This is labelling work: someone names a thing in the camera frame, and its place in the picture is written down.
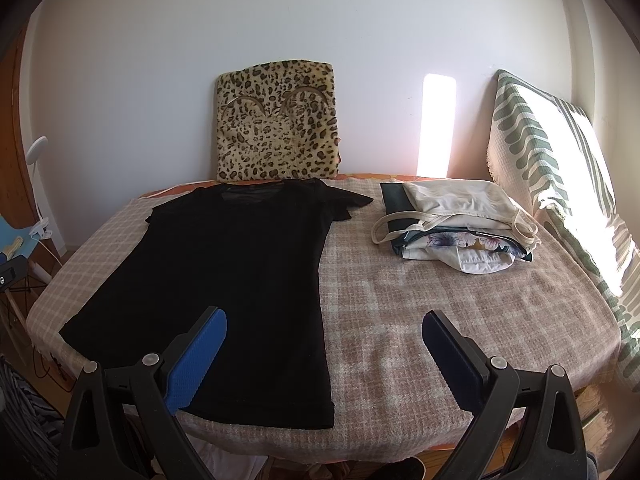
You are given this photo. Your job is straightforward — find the white clip lamp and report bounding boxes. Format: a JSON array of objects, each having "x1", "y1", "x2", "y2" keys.
[{"x1": 25, "y1": 136, "x2": 52, "y2": 240}]

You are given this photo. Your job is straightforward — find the pink plaid blanket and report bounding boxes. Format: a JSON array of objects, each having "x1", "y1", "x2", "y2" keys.
[{"x1": 26, "y1": 174, "x2": 623, "y2": 463}]

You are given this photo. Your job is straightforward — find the leopard print cushion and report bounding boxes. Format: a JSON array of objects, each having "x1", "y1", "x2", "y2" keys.
[{"x1": 215, "y1": 60, "x2": 341, "y2": 182}]

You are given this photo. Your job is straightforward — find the light blue chair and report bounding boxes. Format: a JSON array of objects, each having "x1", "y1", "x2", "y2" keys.
[{"x1": 0, "y1": 218, "x2": 37, "y2": 287}]

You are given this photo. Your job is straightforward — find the folded floral white clothes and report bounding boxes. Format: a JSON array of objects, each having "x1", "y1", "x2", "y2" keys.
[{"x1": 399, "y1": 231, "x2": 533, "y2": 275}]

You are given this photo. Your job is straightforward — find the white green patterned pillow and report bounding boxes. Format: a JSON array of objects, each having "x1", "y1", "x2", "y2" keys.
[{"x1": 487, "y1": 70, "x2": 639, "y2": 392}]

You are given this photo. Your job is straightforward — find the cream and green tote bag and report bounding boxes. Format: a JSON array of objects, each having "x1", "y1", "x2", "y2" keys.
[{"x1": 371, "y1": 179, "x2": 540, "y2": 256}]

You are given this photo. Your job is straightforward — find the black t-shirt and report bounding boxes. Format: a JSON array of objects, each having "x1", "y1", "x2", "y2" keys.
[{"x1": 60, "y1": 179, "x2": 370, "y2": 430}]

